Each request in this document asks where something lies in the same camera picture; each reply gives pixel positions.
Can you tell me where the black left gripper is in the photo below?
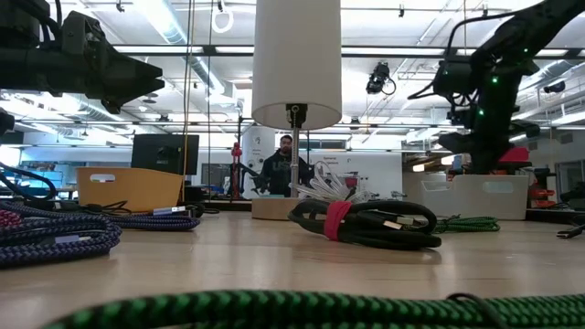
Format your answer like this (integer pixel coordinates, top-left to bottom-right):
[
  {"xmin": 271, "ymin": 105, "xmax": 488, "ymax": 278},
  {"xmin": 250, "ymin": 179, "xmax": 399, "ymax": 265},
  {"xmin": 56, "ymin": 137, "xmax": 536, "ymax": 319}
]
[{"xmin": 68, "ymin": 43, "xmax": 165, "ymax": 115}]

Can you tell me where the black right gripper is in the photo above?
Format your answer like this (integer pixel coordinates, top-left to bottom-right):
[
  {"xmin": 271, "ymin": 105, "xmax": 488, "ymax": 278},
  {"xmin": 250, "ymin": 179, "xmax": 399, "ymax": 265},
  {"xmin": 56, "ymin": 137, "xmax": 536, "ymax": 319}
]
[{"xmin": 438, "ymin": 119, "xmax": 540, "ymax": 175}]

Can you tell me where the green braided USB cable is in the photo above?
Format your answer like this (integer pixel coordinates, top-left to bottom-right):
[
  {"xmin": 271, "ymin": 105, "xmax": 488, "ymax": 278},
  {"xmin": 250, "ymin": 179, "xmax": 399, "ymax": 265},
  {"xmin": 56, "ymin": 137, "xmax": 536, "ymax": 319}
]
[
  {"xmin": 40, "ymin": 290, "xmax": 585, "ymax": 329},
  {"xmin": 431, "ymin": 216, "xmax": 502, "ymax": 235}
]

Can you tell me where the blue braided USB cable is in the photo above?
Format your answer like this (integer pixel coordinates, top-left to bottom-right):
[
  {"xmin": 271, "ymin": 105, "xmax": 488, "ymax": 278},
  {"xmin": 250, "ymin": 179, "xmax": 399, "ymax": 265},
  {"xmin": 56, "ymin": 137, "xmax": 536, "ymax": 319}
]
[
  {"xmin": 0, "ymin": 200, "xmax": 201, "ymax": 232},
  {"xmin": 0, "ymin": 214, "xmax": 122, "ymax": 269}
]

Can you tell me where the thin black USB cable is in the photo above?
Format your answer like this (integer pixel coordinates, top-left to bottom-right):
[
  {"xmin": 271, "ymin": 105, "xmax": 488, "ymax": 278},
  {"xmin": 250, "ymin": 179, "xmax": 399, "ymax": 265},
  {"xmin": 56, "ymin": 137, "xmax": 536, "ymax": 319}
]
[{"xmin": 446, "ymin": 292, "xmax": 506, "ymax": 329}]

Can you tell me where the maroon braided USB cable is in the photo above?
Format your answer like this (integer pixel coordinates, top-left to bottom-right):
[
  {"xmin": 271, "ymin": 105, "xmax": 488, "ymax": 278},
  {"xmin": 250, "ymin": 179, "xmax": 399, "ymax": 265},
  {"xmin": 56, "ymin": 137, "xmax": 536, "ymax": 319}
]
[{"xmin": 0, "ymin": 208, "xmax": 22, "ymax": 228}]

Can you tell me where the red plastic object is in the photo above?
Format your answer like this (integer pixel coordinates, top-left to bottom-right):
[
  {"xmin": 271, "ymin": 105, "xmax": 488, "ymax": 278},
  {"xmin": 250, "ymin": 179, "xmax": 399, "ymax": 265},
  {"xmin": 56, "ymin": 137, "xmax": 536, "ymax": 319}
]
[{"xmin": 497, "ymin": 145, "xmax": 534, "ymax": 170}]

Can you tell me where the light grey plastic bin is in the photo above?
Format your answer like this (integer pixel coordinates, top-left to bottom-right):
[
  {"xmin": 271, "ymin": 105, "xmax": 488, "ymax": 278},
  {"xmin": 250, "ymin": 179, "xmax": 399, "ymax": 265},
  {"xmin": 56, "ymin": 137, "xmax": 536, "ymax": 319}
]
[{"xmin": 419, "ymin": 173, "xmax": 531, "ymax": 221}]

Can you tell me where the red and black equipment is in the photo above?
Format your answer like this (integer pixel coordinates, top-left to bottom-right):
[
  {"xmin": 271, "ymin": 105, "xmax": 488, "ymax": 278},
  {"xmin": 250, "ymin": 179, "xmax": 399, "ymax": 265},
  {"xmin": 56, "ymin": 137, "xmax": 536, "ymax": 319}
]
[{"xmin": 528, "ymin": 167, "xmax": 558, "ymax": 211}]

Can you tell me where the black computer monitor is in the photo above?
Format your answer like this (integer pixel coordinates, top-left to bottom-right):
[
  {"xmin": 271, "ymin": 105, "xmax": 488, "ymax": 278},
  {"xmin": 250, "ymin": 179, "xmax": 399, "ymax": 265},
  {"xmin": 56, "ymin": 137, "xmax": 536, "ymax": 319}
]
[{"xmin": 131, "ymin": 133, "xmax": 201, "ymax": 176}]

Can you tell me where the yellow plastic bin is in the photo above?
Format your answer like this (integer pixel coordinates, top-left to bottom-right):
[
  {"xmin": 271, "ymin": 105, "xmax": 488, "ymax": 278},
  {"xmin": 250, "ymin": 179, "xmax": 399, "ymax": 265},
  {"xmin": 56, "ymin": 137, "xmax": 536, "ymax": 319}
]
[{"xmin": 75, "ymin": 166, "xmax": 186, "ymax": 214}]

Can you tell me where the red stand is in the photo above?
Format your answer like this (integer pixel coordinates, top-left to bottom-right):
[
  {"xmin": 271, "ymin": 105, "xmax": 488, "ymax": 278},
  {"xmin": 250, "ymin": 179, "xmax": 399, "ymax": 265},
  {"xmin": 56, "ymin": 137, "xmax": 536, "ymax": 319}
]
[{"xmin": 229, "ymin": 141, "xmax": 244, "ymax": 200}]

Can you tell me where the white standing banner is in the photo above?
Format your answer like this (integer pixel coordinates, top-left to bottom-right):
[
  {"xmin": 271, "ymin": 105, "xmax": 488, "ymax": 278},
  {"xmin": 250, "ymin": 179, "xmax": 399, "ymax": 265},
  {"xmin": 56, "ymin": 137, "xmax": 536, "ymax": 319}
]
[{"xmin": 240, "ymin": 125, "xmax": 278, "ymax": 200}]

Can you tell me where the blue lit computer screen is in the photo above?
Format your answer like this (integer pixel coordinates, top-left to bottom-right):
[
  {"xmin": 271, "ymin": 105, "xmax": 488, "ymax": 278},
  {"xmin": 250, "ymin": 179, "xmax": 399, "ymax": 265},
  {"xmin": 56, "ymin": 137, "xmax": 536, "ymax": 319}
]
[{"xmin": 17, "ymin": 169, "xmax": 65, "ymax": 189}]

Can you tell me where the white cylindrical bucket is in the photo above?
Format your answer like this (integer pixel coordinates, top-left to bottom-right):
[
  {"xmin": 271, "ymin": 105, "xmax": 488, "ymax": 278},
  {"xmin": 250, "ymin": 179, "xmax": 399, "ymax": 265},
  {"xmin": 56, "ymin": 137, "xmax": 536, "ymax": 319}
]
[{"xmin": 250, "ymin": 0, "xmax": 344, "ymax": 222}]

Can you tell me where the person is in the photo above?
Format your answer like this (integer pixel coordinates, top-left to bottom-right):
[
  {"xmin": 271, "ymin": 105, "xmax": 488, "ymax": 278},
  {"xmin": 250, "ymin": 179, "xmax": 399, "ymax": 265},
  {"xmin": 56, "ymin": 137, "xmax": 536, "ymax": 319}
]
[{"xmin": 260, "ymin": 134, "xmax": 316, "ymax": 199}]

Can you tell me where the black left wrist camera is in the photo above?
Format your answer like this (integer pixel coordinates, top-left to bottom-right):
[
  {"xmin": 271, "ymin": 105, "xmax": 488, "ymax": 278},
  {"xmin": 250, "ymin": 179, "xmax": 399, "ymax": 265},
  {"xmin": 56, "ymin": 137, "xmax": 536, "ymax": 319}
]
[{"xmin": 60, "ymin": 9, "xmax": 111, "ymax": 58}]

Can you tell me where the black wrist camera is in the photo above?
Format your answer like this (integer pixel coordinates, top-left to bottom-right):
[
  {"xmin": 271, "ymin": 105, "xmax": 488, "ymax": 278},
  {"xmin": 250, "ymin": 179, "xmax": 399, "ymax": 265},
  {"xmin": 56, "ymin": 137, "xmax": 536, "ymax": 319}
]
[
  {"xmin": 60, "ymin": 9, "xmax": 111, "ymax": 58},
  {"xmin": 432, "ymin": 58, "xmax": 476, "ymax": 98}
]

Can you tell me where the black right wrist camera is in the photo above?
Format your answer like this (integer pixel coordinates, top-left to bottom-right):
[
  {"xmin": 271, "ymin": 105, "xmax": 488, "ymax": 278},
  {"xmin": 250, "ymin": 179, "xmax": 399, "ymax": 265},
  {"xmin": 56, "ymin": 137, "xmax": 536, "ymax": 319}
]
[{"xmin": 432, "ymin": 58, "xmax": 476, "ymax": 98}]

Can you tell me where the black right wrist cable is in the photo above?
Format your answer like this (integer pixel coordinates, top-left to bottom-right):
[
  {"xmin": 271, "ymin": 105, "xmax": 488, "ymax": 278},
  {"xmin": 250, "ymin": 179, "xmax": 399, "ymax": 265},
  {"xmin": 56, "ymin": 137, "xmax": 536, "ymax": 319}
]
[{"xmin": 406, "ymin": 77, "xmax": 440, "ymax": 101}]

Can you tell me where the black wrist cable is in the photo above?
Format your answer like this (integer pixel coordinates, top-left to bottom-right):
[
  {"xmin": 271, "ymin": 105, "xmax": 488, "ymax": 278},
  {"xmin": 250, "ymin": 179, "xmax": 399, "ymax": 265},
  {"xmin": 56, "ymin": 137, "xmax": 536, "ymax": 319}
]
[
  {"xmin": 406, "ymin": 77, "xmax": 440, "ymax": 101},
  {"xmin": 0, "ymin": 162, "xmax": 59, "ymax": 203}
]

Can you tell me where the white hanging ring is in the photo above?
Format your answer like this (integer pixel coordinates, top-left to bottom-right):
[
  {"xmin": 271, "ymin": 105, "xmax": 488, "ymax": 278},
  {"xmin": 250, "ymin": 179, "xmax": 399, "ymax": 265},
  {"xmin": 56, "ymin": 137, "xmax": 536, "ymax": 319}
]
[{"xmin": 210, "ymin": 7, "xmax": 235, "ymax": 35}]

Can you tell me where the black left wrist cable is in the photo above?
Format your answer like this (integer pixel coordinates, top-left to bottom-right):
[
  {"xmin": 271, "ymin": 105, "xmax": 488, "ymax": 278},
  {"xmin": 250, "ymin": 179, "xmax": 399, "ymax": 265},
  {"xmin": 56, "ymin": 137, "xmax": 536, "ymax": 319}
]
[{"xmin": 0, "ymin": 162, "xmax": 59, "ymax": 203}]

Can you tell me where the black overhead camera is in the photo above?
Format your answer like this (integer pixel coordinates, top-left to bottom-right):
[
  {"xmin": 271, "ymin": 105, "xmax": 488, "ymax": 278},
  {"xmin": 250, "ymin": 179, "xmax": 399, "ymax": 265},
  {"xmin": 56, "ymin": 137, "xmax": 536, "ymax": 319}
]
[{"xmin": 365, "ymin": 61, "xmax": 398, "ymax": 96}]

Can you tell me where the black aluminium table frame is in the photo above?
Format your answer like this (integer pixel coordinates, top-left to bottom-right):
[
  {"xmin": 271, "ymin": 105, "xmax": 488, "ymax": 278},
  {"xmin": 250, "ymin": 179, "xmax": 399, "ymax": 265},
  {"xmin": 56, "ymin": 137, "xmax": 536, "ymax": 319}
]
[{"xmin": 185, "ymin": 199, "xmax": 585, "ymax": 225}]

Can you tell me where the white bundled lamp cord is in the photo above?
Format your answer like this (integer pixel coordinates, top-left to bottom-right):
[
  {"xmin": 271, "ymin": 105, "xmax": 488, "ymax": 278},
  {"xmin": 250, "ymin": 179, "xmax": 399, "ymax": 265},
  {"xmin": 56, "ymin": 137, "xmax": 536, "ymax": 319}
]
[{"xmin": 292, "ymin": 159, "xmax": 380, "ymax": 205}]

